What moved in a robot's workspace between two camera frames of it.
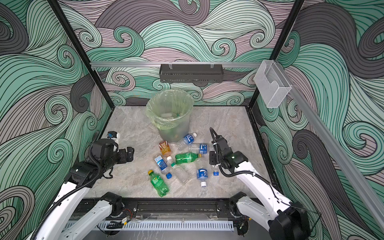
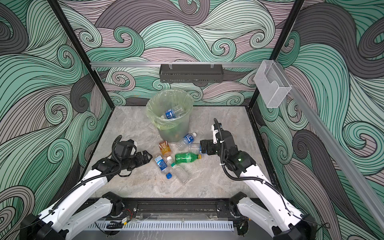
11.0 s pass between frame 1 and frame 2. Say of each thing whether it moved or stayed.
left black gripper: moved
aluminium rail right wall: stayed
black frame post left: stayed
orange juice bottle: stayed
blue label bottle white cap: stayed
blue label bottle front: moved
